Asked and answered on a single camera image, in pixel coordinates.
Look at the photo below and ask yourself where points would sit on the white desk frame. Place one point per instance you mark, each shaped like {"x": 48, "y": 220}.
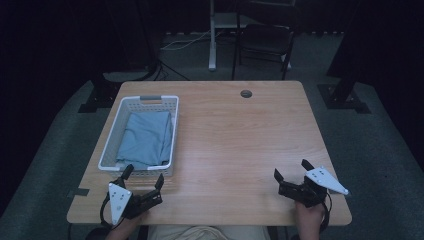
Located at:
{"x": 212, "y": 40}

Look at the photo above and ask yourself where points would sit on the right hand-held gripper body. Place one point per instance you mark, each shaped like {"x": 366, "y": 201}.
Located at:
{"x": 325, "y": 180}

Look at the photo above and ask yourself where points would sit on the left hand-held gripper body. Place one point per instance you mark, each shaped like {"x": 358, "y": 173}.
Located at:
{"x": 118, "y": 201}

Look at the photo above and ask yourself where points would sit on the blue cloth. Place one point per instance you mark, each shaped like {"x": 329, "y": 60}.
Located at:
{"x": 146, "y": 140}

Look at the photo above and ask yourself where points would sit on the person's beige pants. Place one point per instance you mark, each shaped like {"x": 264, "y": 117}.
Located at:
{"x": 200, "y": 234}

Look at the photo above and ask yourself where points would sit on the black folding chair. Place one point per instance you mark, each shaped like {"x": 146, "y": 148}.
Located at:
{"x": 265, "y": 38}

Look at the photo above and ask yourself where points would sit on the person's left hand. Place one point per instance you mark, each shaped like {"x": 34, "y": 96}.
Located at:
{"x": 126, "y": 226}

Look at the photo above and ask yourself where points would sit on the person's right hand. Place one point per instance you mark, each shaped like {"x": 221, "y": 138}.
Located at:
{"x": 310, "y": 218}

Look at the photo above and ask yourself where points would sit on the black stand base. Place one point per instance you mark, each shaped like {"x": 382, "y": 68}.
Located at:
{"x": 101, "y": 95}
{"x": 343, "y": 98}

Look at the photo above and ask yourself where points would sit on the white plastic basket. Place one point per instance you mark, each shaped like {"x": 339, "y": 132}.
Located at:
{"x": 111, "y": 140}

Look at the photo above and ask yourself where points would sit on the grey tape piece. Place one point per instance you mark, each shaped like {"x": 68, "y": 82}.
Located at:
{"x": 79, "y": 192}

